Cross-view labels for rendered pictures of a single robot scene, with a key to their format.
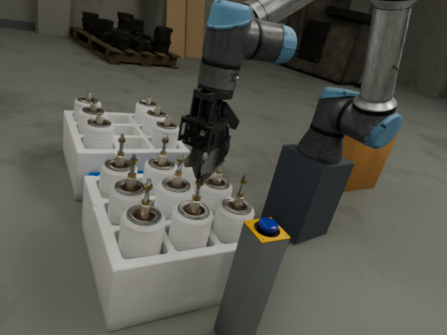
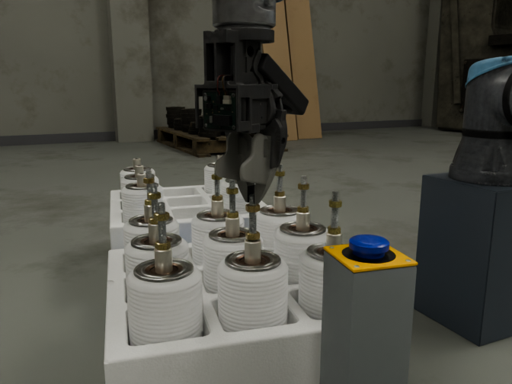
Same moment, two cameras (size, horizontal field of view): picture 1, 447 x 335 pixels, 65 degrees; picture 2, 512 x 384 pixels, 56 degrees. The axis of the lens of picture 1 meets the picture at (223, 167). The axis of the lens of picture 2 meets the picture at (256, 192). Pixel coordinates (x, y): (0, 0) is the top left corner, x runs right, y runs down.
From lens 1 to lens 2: 0.28 m
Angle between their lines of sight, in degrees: 20
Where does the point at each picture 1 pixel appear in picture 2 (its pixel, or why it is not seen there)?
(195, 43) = (309, 120)
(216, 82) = (235, 10)
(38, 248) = (43, 366)
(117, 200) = (132, 260)
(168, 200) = (218, 257)
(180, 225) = (228, 286)
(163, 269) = (199, 363)
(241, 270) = (334, 346)
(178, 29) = not seen: hidden behind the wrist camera
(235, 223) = not seen: hidden behind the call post
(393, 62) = not seen: outside the picture
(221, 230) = (311, 299)
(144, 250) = (164, 331)
